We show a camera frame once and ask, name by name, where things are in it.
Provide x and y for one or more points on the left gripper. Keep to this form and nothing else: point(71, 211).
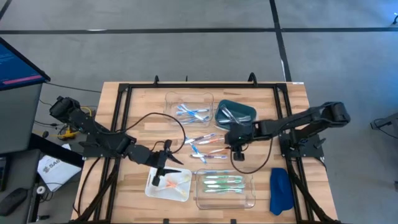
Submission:
point(160, 158)

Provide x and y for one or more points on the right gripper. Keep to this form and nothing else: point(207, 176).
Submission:
point(238, 152)

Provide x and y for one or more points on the white plastic bin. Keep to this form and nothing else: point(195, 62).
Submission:
point(152, 193)

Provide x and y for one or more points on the pale toothbrush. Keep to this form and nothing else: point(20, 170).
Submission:
point(224, 190)
point(220, 151)

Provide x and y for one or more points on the clear plastic bin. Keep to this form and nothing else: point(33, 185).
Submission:
point(186, 98)
point(227, 202)

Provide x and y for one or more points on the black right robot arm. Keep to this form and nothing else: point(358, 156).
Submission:
point(295, 121)

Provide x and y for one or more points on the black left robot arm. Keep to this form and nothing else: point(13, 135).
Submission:
point(87, 127)

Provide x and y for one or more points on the teal plastic bin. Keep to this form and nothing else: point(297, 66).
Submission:
point(245, 109)

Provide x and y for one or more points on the blue cloth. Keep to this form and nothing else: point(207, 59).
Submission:
point(281, 193)

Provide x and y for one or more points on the small white table label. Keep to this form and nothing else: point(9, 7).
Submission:
point(298, 82)

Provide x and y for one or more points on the yellow clamp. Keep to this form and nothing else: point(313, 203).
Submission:
point(66, 134)

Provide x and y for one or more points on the white printed paper sheet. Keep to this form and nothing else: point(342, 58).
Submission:
point(56, 174)

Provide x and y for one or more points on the white tape roll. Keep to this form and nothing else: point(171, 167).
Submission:
point(37, 189)

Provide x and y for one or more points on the grey stand leg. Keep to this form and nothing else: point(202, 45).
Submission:
point(388, 119)

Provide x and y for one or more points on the black computer mouse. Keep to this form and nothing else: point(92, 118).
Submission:
point(12, 202)

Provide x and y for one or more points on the black keyboard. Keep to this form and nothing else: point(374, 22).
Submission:
point(3, 174)

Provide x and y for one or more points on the blue screen computer monitor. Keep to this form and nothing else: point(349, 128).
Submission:
point(15, 68)

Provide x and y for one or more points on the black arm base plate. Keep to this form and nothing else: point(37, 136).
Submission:
point(286, 152)
point(90, 152)

